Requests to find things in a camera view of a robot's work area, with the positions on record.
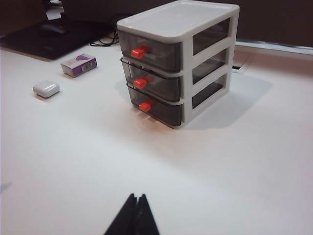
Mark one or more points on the white earbuds case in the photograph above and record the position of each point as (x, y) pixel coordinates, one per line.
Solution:
(46, 89)

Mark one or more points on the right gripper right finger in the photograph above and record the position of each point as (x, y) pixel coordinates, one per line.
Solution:
(146, 220)

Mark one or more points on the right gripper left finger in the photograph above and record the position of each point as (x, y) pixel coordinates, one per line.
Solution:
(124, 220)

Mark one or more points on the purple white eraser box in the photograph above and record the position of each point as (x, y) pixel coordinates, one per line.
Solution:
(78, 66)

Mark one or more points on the black desk mat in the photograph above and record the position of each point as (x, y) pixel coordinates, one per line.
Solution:
(36, 41)

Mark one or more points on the black computer mouse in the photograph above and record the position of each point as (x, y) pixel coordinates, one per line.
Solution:
(52, 29)

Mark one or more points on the white drawer cabinet frame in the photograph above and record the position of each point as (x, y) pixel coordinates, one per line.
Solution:
(176, 19)

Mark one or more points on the brown desk partition panel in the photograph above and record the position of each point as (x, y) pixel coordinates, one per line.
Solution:
(269, 19)

